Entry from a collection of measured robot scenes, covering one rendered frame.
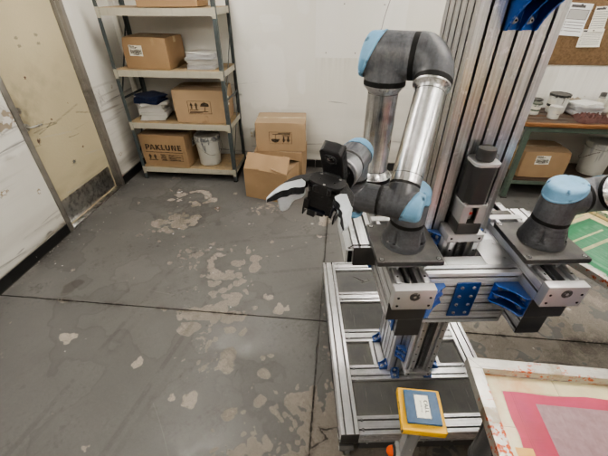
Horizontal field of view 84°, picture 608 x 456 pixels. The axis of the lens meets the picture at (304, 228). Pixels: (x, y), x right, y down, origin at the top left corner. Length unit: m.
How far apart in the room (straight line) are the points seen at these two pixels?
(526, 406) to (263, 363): 1.54
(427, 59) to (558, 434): 1.09
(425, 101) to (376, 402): 1.56
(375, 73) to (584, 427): 1.17
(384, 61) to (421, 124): 0.20
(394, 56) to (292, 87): 3.44
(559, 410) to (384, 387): 0.95
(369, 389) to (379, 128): 1.46
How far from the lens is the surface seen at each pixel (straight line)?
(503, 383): 1.36
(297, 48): 4.29
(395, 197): 0.83
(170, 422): 2.31
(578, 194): 1.34
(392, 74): 0.99
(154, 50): 4.25
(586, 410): 1.43
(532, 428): 1.31
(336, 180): 0.67
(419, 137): 0.88
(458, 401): 2.17
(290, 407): 2.23
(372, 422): 1.97
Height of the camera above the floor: 1.99
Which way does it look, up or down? 35 degrees down
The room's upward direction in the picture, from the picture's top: straight up
